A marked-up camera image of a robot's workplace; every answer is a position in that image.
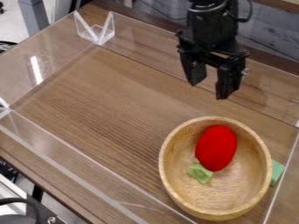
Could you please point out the grey post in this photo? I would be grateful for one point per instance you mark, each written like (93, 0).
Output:
(34, 15)

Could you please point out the green flat block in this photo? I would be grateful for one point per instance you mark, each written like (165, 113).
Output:
(278, 169)

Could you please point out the brown wooden bowl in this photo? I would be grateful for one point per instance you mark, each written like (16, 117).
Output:
(237, 187)

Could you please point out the black metal bracket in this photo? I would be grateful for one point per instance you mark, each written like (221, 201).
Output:
(48, 216)

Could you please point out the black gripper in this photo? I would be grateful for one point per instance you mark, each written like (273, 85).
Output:
(207, 43)

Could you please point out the red toy with green stem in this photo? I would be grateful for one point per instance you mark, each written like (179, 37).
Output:
(214, 152)

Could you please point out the clear acrylic tray enclosure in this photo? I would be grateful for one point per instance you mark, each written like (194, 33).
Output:
(93, 94)

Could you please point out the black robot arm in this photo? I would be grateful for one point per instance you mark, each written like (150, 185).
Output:
(222, 3)

